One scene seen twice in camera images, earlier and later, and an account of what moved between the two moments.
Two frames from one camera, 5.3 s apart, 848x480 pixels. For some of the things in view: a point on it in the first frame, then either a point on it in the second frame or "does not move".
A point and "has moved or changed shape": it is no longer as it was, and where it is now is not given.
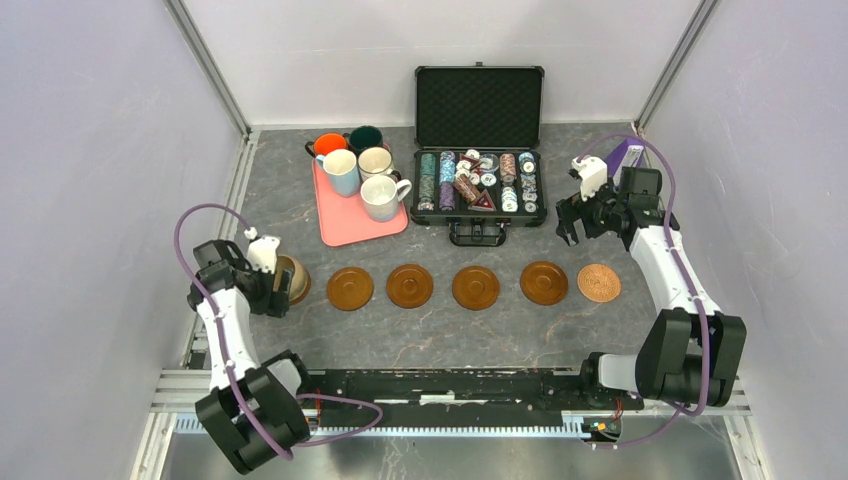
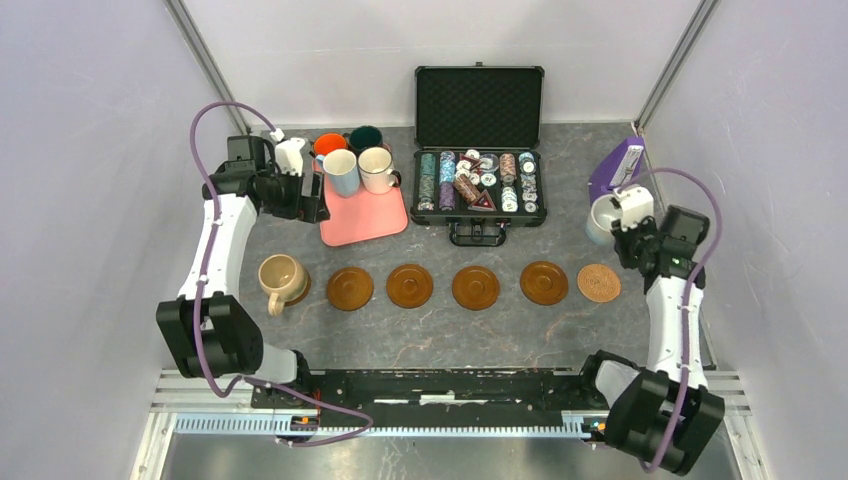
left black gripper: (273, 304) to (309, 209)
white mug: (380, 196) has moved or changed shape
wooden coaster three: (409, 286) does not move
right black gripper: (573, 208) to (621, 236)
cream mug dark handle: (375, 161) does not move
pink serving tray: (343, 220) does not move
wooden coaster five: (544, 282) does not move
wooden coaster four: (475, 288) does not move
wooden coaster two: (350, 288) does not move
